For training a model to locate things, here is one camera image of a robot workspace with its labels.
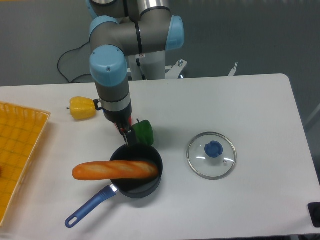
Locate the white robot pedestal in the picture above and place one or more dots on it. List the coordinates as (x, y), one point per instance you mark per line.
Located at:
(152, 66)

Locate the black device at table edge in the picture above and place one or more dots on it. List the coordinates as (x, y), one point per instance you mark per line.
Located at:
(314, 212)

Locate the glass pot lid blue knob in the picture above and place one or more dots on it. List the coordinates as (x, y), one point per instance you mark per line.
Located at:
(211, 155)

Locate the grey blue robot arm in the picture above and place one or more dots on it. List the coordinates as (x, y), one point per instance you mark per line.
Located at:
(129, 40)

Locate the red toy bell pepper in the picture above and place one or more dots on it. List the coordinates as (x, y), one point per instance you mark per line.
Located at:
(124, 126)

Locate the green toy bell pepper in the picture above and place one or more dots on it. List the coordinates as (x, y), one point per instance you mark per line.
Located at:
(144, 132)

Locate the yellow plastic basket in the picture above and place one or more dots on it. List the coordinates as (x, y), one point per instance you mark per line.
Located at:
(21, 128)

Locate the yellow toy bell pepper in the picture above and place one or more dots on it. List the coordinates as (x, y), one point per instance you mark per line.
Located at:
(82, 108)

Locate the toy baguette bread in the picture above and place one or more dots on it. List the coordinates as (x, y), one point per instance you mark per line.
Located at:
(115, 170)

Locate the white table bracket right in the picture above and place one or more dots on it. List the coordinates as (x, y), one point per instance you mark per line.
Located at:
(233, 70)

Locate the dark saucepan blue handle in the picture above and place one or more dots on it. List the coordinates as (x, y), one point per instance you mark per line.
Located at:
(132, 188)

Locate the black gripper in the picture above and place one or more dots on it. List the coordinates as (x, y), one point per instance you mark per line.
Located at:
(127, 132)

